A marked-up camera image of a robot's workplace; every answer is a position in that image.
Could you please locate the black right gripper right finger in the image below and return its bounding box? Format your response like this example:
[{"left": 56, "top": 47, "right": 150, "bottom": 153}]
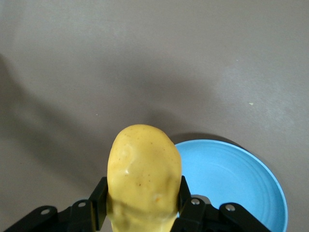
[{"left": 172, "top": 175, "right": 269, "bottom": 232}]

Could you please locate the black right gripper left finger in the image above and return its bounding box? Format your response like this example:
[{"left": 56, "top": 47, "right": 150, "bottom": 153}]
[{"left": 0, "top": 176, "right": 109, "bottom": 232}]

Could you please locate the yellow potato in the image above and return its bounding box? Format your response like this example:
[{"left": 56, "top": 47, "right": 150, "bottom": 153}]
[{"left": 106, "top": 124, "right": 182, "bottom": 232}]

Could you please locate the blue round plate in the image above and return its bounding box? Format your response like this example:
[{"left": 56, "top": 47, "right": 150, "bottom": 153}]
[{"left": 173, "top": 139, "right": 289, "bottom": 232}]

